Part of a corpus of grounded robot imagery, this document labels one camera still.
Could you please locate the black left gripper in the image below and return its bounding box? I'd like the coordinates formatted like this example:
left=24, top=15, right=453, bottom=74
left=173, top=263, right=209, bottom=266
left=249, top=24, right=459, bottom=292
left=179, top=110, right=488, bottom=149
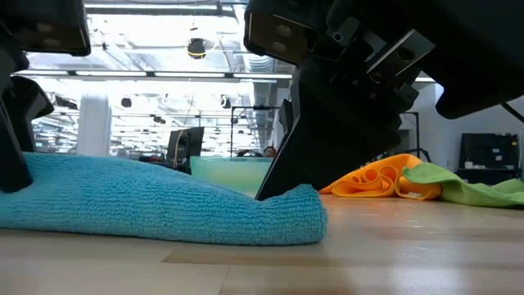
left=0, top=51, right=55, bottom=193

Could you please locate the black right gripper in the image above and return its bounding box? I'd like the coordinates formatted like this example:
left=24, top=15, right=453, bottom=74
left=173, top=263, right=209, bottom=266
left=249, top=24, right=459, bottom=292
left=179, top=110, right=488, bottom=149
left=255, top=16, right=436, bottom=202

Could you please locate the orange microfiber towel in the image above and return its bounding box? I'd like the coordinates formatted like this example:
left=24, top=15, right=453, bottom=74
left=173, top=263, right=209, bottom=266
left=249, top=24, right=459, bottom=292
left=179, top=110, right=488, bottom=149
left=318, top=153, right=443, bottom=202

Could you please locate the blue microfiber towel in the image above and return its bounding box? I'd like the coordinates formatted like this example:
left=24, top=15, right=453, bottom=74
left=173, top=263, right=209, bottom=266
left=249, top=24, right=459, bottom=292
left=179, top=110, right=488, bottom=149
left=0, top=152, right=328, bottom=247

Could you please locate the green microfiber towel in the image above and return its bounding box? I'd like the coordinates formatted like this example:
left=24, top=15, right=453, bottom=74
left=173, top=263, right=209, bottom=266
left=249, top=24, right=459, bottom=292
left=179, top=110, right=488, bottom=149
left=403, top=162, right=524, bottom=209

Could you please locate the teal translucent plastic basket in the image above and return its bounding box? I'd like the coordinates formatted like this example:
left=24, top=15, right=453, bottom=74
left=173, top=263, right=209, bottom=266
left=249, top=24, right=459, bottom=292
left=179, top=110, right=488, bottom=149
left=189, top=155, right=274, bottom=197

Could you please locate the white round column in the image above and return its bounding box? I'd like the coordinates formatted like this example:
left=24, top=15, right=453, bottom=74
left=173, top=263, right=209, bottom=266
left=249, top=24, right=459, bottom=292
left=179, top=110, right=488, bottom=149
left=76, top=92, right=113, bottom=157

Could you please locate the black background monitor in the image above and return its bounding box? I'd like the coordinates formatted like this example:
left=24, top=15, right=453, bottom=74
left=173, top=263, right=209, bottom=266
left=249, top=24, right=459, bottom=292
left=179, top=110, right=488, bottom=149
left=166, top=126, right=205, bottom=175

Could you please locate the black round ceiling fixture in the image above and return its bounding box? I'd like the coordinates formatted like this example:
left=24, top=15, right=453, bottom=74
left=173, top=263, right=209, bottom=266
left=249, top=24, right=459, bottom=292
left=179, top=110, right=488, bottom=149
left=187, top=37, right=207, bottom=61

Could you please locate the black equipment cart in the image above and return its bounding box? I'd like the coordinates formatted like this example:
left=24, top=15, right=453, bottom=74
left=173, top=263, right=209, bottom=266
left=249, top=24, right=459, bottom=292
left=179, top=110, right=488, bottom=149
left=456, top=133, right=523, bottom=184

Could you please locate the black background frame stand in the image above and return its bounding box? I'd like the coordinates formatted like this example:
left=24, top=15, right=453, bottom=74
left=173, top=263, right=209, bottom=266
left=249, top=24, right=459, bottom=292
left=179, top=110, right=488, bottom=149
left=230, top=105, right=283, bottom=159

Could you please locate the silver ventilation duct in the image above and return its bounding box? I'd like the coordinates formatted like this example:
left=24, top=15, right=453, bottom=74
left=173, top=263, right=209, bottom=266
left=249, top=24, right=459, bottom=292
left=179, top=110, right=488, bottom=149
left=243, top=52, right=280, bottom=136

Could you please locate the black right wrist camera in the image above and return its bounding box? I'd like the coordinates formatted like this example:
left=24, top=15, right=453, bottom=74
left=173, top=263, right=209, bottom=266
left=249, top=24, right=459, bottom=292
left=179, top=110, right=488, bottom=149
left=244, top=10, right=319, bottom=66

